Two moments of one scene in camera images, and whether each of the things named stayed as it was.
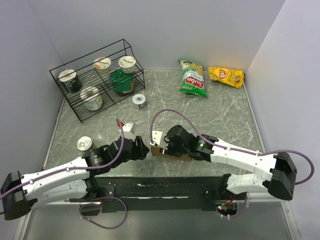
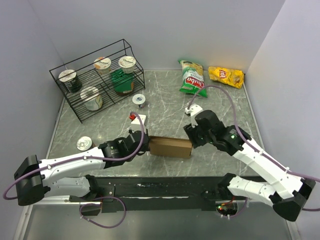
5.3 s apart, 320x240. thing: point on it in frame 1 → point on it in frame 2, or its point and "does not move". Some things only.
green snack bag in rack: (123, 82) does not move
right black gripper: (168, 150) → (191, 132)
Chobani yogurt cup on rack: (128, 64) does not move
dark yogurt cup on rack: (69, 77) does not move
